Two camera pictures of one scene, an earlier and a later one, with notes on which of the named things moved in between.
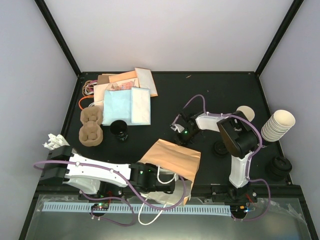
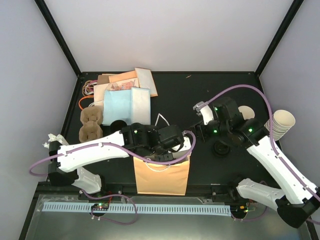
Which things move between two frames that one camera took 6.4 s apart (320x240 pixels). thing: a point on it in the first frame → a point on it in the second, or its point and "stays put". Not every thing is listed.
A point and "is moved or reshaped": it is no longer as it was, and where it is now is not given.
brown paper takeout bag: [176, 163] is moved or reshaped
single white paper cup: [248, 112] stays put
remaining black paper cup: [119, 129] stays put
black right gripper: [179, 139] → [205, 137]
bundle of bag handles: [88, 89] stays put
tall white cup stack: [279, 124] stays put
